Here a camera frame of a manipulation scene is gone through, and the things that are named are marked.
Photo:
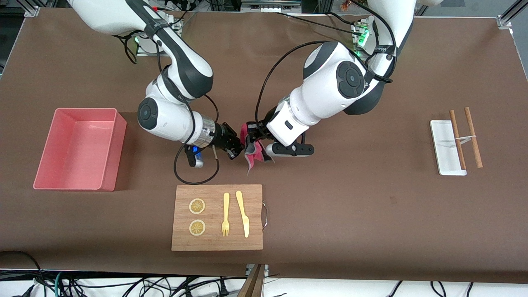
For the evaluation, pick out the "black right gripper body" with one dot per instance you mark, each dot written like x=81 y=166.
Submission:
x=224 y=139

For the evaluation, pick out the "red and grey cloth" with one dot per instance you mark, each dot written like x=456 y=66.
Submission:
x=251 y=159

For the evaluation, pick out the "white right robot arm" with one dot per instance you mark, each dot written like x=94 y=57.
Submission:
x=165 y=119

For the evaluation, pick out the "yellow plastic fork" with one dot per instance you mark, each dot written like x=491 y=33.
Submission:
x=226 y=206

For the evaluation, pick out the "yellow plastic knife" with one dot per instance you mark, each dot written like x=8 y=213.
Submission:
x=243 y=214

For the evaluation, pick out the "lemon slice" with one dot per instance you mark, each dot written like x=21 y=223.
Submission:
x=197 y=227
x=197 y=206

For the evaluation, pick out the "wooden cutting board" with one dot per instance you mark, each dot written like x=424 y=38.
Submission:
x=214 y=243

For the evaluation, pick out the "white power strip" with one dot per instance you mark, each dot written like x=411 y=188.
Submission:
x=268 y=7

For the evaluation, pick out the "wooden plank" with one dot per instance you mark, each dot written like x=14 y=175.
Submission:
x=252 y=284

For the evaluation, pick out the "colourful toy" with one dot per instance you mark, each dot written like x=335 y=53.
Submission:
x=347 y=5

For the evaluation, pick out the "black power plug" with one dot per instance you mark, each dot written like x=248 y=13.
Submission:
x=223 y=288

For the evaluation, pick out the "pink plastic bin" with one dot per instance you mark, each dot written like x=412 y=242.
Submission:
x=82 y=144

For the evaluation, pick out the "white rack base tray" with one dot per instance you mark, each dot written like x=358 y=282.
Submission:
x=445 y=144

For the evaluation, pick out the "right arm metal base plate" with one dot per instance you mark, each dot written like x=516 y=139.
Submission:
x=142 y=51

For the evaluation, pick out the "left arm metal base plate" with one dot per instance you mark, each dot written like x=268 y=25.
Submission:
x=358 y=29

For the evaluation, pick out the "small metal bracket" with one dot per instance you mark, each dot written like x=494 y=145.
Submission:
x=266 y=270

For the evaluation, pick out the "aluminium frame corner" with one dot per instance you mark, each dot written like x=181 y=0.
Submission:
x=32 y=10
x=507 y=16

